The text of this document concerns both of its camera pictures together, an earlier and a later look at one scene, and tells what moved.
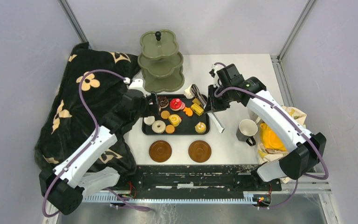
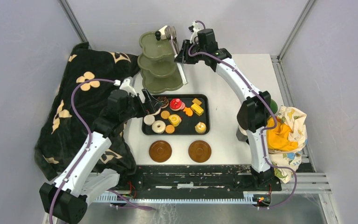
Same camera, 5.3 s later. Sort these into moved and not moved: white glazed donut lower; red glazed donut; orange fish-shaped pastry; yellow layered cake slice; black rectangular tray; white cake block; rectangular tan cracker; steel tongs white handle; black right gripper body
Moved: black right gripper body; white cake block; steel tongs white handle
Not moved: white glazed donut lower; rectangular tan cracker; orange fish-shaped pastry; red glazed donut; yellow layered cake slice; black rectangular tray
